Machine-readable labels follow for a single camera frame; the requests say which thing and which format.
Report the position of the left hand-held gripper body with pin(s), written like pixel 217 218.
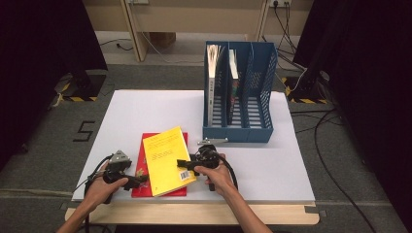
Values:
pixel 118 168

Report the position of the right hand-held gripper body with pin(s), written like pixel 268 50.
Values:
pixel 207 157

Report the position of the red book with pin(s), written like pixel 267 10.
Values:
pixel 141 161

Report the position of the yellow book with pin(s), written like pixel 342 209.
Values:
pixel 165 161

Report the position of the blue file rack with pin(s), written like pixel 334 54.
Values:
pixel 252 97

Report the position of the teal night-scene book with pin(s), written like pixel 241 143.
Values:
pixel 233 81

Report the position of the white book with picture grid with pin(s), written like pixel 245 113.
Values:
pixel 212 74

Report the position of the person's right hand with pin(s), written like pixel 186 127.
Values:
pixel 217 179

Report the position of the person's left hand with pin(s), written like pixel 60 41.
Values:
pixel 102 191

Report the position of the light wooden table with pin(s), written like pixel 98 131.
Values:
pixel 194 213

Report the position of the black stand base striped tape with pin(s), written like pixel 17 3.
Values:
pixel 307 89
pixel 81 87

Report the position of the grey tape piece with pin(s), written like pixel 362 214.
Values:
pixel 312 209

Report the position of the black curtain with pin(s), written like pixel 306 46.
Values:
pixel 372 64
pixel 32 64

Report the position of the beige wooden desk frame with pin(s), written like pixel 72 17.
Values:
pixel 194 19

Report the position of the white wall socket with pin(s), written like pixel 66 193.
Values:
pixel 280 3

